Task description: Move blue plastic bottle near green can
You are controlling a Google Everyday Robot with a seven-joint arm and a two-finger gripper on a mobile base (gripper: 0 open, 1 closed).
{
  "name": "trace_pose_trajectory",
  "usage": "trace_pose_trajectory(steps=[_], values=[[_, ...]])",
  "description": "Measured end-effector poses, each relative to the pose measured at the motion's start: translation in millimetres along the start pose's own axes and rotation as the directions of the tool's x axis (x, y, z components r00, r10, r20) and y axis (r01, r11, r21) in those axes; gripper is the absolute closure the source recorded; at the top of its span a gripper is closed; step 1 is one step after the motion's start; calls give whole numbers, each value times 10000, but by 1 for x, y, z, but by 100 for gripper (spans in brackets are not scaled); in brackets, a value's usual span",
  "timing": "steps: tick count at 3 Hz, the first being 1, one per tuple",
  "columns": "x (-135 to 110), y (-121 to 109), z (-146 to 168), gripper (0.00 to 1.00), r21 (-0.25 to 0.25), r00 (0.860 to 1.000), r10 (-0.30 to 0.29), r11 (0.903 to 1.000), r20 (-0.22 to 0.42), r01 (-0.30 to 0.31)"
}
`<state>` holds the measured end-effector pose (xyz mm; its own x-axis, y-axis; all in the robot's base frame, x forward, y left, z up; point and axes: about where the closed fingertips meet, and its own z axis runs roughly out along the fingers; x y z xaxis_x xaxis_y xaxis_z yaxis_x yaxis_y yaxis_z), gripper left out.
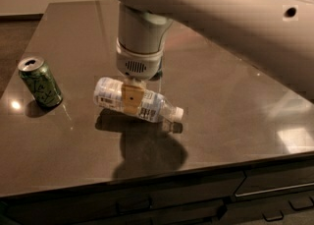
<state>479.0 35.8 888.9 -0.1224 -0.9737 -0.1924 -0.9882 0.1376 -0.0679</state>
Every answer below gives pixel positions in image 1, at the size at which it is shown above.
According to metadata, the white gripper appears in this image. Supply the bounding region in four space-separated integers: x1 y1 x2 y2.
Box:
116 38 163 115

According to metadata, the blue plastic water bottle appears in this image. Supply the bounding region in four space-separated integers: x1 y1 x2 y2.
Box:
93 77 183 123

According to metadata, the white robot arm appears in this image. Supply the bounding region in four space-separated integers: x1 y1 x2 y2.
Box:
117 0 314 101

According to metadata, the blue silver energy drink can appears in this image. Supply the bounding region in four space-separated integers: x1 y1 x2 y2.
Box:
150 58 163 81

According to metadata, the green soda can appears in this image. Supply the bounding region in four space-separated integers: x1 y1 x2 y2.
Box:
18 56 63 108

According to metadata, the dark cabinet drawer front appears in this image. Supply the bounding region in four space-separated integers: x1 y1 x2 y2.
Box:
235 163 314 200

